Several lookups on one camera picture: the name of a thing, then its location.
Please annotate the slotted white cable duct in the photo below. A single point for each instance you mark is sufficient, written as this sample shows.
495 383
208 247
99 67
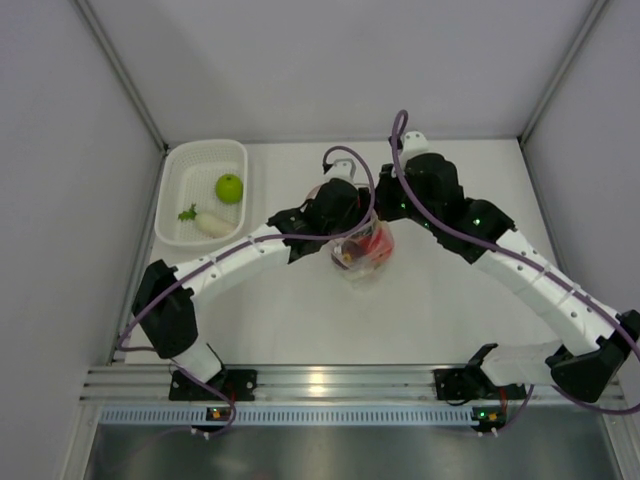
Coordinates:
270 415

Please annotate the clear zip top bag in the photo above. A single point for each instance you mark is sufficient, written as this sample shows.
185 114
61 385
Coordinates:
363 271

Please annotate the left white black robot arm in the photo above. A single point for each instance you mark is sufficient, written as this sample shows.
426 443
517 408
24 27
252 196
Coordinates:
169 298

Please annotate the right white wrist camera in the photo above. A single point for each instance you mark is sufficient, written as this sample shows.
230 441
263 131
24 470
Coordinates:
413 143

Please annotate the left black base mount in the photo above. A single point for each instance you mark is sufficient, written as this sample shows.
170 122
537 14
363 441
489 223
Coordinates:
235 384

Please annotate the red orange fake fruit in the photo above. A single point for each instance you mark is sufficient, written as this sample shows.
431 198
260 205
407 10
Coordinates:
378 239

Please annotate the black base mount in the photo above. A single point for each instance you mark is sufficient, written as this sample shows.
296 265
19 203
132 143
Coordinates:
235 384
452 385

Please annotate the purple fake eggplant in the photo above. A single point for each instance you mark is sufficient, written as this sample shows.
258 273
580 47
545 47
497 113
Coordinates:
354 249

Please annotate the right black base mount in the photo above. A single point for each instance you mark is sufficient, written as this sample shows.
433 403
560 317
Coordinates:
452 385

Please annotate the aluminium mounting rail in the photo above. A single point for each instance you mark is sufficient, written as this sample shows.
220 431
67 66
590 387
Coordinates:
130 383

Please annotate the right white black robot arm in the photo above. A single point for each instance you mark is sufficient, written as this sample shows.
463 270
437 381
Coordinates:
593 340

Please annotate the green fake apple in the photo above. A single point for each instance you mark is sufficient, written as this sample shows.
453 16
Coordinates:
229 189

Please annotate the white perforated plastic basket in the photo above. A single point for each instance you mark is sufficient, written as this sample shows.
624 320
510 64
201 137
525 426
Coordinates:
189 176

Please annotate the white fake radish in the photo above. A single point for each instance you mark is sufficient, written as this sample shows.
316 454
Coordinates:
206 222

